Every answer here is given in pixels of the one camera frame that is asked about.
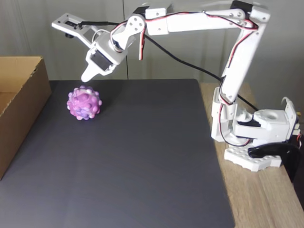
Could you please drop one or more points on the pink purple bumpy ball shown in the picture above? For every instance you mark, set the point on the pink purple bumpy ball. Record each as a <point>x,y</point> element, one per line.
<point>84,103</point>

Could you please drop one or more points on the brown cardboard box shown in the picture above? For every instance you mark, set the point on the brown cardboard box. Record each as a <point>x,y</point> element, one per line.
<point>23,114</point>

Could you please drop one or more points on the white panelled cabinet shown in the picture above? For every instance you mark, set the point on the white panelled cabinet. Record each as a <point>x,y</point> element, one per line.
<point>35,35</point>

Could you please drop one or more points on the black table mat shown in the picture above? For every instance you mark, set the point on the black table mat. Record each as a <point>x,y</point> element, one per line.
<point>118,166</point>

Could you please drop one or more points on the black table clamp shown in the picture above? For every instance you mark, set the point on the black table clamp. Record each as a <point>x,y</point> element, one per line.
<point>291,161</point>

